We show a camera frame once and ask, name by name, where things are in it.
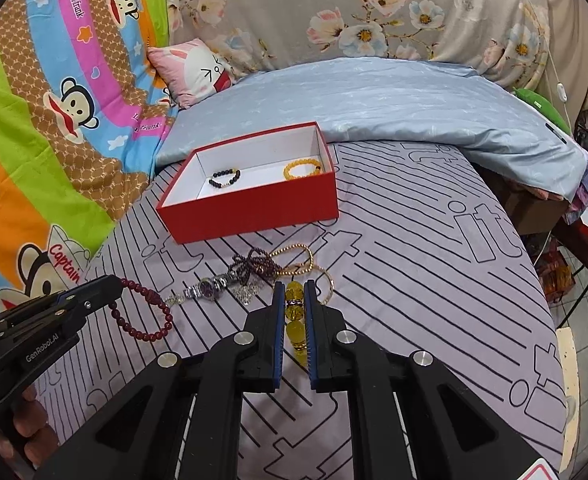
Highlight colourful cartoon monkey blanket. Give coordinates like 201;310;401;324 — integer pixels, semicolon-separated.
0;0;181;307

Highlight dark red bead bracelet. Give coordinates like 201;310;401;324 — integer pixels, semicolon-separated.
109;277;175;344

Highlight beige bed frame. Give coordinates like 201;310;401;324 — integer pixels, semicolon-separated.
555;326;580;462

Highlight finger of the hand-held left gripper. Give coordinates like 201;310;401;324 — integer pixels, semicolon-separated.
0;275;126;327
68;286;126;329

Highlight gold bead chain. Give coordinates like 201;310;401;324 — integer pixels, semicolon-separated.
261;243;315;277

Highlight grey floral blanket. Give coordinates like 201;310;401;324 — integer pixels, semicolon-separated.
166;0;555;92

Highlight red cardboard box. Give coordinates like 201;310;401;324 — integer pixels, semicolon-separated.
155;121;341;245

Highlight thin gold bangle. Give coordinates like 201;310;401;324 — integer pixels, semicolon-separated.
304;267;336;306

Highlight green cushion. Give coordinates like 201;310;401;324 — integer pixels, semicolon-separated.
513;88;570;134

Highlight dark purple bead necklace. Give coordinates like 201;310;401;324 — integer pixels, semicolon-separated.
230;248;277;286

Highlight white cable with switch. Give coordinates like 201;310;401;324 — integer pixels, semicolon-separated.
502;0;582;142

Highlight pink bunny pillow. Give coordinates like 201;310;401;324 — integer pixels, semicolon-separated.
146;38;237;110

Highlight orange packets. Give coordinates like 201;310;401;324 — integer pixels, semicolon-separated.
542;249;575;303

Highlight orange bead bracelet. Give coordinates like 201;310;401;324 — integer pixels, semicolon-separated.
282;158;323;182

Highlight silver wristwatch purple face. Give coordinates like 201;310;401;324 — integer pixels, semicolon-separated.
165;272;239;309

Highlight grey striped bed sheet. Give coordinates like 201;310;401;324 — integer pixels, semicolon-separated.
34;137;570;480

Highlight black bead bracelet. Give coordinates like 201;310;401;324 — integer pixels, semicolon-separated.
208;168;242;191

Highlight brown cardboard box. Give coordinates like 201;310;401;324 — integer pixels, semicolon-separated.
502;184;570;237

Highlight yellow crystal bead bracelet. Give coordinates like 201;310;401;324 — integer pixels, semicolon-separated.
284;281;311;369

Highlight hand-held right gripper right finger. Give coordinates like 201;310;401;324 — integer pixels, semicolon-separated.
304;280;539;480

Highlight purple floral cloth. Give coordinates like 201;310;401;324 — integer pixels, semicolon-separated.
562;159;588;227

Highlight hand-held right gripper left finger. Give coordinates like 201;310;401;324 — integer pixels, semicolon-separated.
34;281;285;480

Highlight person's left hand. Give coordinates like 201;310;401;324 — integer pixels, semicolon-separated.
12;387;63;456

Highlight small black device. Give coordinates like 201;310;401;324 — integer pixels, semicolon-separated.
543;121;568;145

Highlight light blue quilt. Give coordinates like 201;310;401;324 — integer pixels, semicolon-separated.
155;56;588;202

